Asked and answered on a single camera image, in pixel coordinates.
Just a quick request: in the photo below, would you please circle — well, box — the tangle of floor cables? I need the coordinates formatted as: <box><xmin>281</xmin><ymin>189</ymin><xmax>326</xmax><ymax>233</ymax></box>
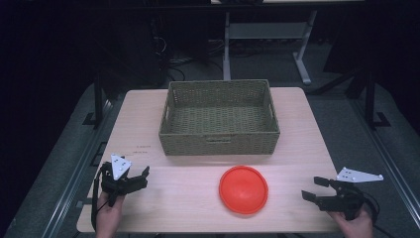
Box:
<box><xmin>150</xmin><ymin>34</ymin><xmax>226</xmax><ymax>82</ymax></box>

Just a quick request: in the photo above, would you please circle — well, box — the person's right hand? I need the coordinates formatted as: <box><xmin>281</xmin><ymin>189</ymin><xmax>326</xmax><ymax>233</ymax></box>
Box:
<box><xmin>328</xmin><ymin>207</ymin><xmax>374</xmax><ymax>238</ymax></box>

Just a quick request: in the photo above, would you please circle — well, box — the green woven basket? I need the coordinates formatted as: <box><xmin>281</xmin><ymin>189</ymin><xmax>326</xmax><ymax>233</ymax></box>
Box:
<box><xmin>158</xmin><ymin>78</ymin><xmax>281</xmax><ymax>157</ymax></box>

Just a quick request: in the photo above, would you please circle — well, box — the grey metal desk frame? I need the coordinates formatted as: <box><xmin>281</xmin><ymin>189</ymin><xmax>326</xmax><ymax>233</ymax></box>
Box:
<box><xmin>222</xmin><ymin>9</ymin><xmax>313</xmax><ymax>86</ymax></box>

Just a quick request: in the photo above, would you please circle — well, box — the person's left hand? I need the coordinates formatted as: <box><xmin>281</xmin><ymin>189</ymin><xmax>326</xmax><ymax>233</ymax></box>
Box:
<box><xmin>95</xmin><ymin>191</ymin><xmax>126</xmax><ymax>238</ymax></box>

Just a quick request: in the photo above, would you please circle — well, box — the black metal stand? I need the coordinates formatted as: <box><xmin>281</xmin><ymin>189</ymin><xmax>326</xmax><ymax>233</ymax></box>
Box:
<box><xmin>82</xmin><ymin>70</ymin><xmax>107</xmax><ymax>129</ymax></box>
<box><xmin>364</xmin><ymin>68</ymin><xmax>391</xmax><ymax>130</ymax></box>

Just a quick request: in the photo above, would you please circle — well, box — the aluminium floor rail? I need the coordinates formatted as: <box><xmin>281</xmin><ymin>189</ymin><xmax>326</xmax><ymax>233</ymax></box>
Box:
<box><xmin>42</xmin><ymin>98</ymin><xmax>115</xmax><ymax>238</ymax></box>
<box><xmin>350</xmin><ymin>98</ymin><xmax>420</xmax><ymax>229</ymax></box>

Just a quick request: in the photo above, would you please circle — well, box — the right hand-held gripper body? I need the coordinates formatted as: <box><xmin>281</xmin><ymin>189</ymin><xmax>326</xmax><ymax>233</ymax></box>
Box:
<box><xmin>316</xmin><ymin>167</ymin><xmax>385</xmax><ymax>221</ymax></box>

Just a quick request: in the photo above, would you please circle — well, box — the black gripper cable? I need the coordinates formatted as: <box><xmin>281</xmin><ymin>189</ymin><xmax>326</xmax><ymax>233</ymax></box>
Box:
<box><xmin>358</xmin><ymin>187</ymin><xmax>397</xmax><ymax>238</ymax></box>
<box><xmin>90</xmin><ymin>164</ymin><xmax>110</xmax><ymax>232</ymax></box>

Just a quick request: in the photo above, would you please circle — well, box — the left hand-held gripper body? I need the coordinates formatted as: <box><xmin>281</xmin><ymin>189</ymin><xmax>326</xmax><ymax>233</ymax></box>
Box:
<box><xmin>98</xmin><ymin>153</ymin><xmax>144</xmax><ymax>208</ymax></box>

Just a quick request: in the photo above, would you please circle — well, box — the orange round plastic disc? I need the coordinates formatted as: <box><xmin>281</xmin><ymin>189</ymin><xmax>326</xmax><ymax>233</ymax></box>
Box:
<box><xmin>218</xmin><ymin>165</ymin><xmax>269</xmax><ymax>215</ymax></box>

